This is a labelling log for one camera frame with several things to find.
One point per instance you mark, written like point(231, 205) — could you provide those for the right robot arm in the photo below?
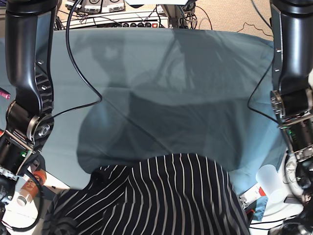
point(29, 27)

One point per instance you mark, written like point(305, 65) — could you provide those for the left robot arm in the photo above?
point(292, 94)

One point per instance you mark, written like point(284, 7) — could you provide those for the orange drink bottle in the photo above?
point(29, 190)

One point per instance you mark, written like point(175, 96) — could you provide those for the power strip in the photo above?
point(146, 24)

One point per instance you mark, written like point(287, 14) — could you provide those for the translucent plastic cup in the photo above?
point(270, 182)

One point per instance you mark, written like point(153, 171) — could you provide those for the navy white striped t-shirt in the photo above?
point(177, 194)

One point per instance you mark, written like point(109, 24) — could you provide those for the blue table cloth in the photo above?
point(164, 91)

